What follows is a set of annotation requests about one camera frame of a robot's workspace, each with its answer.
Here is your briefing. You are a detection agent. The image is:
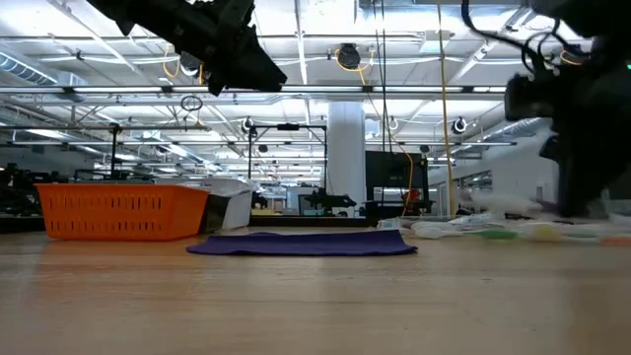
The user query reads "long ceiling light strip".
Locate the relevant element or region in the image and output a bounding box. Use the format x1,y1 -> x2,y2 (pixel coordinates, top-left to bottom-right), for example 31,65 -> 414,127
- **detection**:
0,85 -> 509,95

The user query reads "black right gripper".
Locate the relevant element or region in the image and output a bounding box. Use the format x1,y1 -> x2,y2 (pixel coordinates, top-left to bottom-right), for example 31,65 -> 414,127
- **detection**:
505,58 -> 631,218

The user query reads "dark blue-violet mat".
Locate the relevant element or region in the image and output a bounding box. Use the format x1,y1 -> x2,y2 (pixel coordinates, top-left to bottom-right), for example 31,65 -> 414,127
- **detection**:
185,230 -> 419,258

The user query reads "black monitor screen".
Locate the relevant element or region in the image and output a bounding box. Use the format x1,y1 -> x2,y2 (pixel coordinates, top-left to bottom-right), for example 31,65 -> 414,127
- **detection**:
365,151 -> 429,203

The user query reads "white plastic basket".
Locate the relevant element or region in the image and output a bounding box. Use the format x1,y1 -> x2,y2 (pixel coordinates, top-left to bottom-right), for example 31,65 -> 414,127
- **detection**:
184,177 -> 257,231

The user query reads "dark background equipment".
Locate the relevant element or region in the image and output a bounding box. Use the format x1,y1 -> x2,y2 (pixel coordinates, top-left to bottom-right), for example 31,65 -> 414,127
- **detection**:
0,165 -> 68,218

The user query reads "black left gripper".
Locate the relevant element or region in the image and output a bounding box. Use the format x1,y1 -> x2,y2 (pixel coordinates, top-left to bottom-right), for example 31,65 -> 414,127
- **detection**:
172,0 -> 288,98

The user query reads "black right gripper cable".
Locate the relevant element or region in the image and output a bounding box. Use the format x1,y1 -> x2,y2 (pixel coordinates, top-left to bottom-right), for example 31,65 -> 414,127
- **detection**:
460,0 -> 593,75

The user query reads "orange plastic basket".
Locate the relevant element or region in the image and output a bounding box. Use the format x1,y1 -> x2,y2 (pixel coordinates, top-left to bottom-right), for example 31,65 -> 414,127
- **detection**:
35,182 -> 210,243

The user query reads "white building column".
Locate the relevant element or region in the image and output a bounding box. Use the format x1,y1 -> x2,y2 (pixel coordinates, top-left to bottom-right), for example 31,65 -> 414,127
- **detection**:
326,102 -> 367,211

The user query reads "silver ventilation duct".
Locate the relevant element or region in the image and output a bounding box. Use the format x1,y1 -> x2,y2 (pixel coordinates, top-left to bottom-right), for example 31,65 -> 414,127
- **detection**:
485,116 -> 543,142

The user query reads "black background rig frame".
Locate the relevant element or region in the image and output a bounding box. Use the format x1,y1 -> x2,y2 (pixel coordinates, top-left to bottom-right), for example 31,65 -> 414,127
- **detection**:
247,124 -> 328,198

